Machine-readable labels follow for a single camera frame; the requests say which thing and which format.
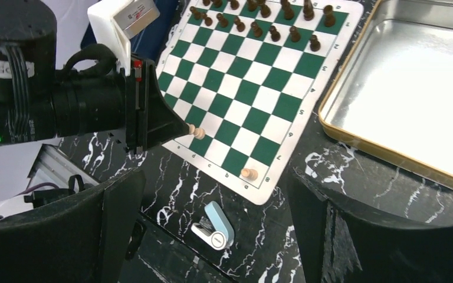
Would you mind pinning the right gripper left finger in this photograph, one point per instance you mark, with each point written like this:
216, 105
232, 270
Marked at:
84, 237

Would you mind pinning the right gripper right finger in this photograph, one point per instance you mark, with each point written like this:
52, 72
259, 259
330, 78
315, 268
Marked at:
343, 240

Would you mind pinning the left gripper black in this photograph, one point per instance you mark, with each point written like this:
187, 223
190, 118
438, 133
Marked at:
149, 120

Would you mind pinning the light wooden pawn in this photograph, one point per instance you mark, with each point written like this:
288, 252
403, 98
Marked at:
197, 132

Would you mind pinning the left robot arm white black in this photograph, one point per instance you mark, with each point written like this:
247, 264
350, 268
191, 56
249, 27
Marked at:
103, 87

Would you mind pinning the green white chess board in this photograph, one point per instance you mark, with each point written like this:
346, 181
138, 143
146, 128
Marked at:
247, 76

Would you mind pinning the light wooden corner piece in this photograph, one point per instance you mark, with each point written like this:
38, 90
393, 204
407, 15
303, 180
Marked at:
249, 174

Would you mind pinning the light blue white stapler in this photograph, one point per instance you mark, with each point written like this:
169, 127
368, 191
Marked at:
214, 229

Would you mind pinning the gold rimmed metal tin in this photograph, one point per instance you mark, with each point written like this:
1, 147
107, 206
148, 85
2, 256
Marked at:
393, 97

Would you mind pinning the dark pawn row piece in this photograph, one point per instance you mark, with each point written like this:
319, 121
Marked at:
315, 44

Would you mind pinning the dark back row piece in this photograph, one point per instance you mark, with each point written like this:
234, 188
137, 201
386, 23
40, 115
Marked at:
329, 18

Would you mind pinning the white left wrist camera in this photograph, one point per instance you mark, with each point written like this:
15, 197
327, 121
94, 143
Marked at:
115, 22

